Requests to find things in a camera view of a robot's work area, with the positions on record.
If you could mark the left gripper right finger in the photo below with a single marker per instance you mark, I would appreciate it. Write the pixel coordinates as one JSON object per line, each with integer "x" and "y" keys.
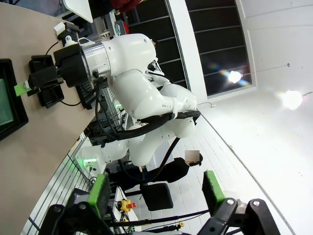
{"x": 212, "y": 193}

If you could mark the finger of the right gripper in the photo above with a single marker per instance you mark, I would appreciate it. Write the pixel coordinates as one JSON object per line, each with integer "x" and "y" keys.
{"x": 42, "y": 74}
{"x": 22, "y": 89}

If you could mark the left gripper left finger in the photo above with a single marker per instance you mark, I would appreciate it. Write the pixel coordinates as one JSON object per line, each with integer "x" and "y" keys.
{"x": 97, "y": 195}

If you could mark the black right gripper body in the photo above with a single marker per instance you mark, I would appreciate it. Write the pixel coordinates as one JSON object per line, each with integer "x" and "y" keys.
{"x": 71, "y": 63}

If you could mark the green printed circuit board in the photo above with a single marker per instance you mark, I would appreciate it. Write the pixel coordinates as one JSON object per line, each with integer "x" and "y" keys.
{"x": 5, "y": 102}

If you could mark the black plastic ESD tray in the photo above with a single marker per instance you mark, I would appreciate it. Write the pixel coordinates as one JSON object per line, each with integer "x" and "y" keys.
{"x": 51, "y": 96}
{"x": 20, "y": 115}

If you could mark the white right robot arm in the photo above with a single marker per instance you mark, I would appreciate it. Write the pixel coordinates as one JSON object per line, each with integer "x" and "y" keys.
{"x": 137, "y": 83}

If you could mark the yellow emergency stop button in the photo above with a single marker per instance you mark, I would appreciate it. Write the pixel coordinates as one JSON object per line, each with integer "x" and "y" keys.
{"x": 126, "y": 205}

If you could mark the black slotted board rack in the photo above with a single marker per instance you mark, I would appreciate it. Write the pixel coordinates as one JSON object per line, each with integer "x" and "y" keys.
{"x": 85, "y": 95}

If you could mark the person in black clothes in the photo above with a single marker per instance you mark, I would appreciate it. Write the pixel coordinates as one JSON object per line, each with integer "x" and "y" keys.
{"x": 176, "y": 169}

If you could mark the large white work table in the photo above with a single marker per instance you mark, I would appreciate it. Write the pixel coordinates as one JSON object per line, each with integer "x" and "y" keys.
{"x": 78, "y": 9}

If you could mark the black padded chair seat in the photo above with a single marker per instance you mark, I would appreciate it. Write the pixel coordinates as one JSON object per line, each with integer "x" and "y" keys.
{"x": 157, "y": 197}

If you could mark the round ceiling lamp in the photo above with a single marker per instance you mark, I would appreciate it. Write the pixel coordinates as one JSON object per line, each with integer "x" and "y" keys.
{"x": 292, "y": 99}
{"x": 234, "y": 76}

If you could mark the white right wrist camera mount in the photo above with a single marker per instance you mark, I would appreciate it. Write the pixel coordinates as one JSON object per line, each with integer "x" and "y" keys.
{"x": 67, "y": 34}

